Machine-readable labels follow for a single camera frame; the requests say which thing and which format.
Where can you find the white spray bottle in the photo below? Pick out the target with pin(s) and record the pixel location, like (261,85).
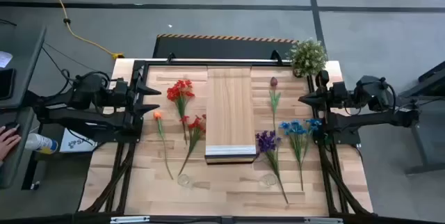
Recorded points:
(40,143)

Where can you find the person's hand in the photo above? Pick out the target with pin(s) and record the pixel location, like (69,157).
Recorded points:
(7,142)

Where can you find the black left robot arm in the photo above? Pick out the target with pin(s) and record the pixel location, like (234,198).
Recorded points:
(87,93)

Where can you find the white printed box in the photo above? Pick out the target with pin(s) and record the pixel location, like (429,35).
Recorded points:
(74,144)

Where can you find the black hazard-striped floor mat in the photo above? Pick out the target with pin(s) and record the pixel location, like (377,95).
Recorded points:
(222,48)

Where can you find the blue flower bunch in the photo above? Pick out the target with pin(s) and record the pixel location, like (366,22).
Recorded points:
(295,126)

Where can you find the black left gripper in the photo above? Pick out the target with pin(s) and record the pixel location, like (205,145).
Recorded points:
(121,93)

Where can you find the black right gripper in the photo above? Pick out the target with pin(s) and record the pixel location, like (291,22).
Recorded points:
(337,93)

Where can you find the large red flower bunch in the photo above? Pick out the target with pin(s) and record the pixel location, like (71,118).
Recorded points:
(179,92)

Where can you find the black computer mouse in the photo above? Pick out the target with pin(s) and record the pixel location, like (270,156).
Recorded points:
(12,126)

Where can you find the orange tulip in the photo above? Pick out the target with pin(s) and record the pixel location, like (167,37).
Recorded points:
(158,115)

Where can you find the silver metal bracket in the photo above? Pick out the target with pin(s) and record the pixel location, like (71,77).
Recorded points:
(130,219)
(323,220)

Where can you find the grey side desk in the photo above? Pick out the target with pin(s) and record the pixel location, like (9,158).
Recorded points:
(21,57)

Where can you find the dark metal equipment stand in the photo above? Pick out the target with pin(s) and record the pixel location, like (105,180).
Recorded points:
(427,85)

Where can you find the dark red tulip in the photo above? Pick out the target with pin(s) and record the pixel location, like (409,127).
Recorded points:
(274,81)

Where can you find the small red flower bunch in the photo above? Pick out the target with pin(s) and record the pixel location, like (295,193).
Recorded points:
(196,124)

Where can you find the black metal table frame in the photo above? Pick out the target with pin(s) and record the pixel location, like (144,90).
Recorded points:
(180,64)

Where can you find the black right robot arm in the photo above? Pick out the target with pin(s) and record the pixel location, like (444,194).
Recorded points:
(368,121)

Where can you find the wooden shelf with black legs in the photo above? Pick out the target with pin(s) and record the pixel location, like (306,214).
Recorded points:
(229,112)

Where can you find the purple flower bunch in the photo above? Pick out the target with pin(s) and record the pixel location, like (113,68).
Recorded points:
(266,142)

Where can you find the black table clamp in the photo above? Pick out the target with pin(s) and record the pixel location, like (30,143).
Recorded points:
(171,57)
(277,57)

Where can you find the white paper sheet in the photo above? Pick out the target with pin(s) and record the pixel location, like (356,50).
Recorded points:
(5,58)

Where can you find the clear glass vase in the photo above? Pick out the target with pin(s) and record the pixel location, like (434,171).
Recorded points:
(268,179)
(184,180)

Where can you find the potted green white-flowered plant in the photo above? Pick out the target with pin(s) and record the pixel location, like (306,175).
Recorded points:
(307,57)

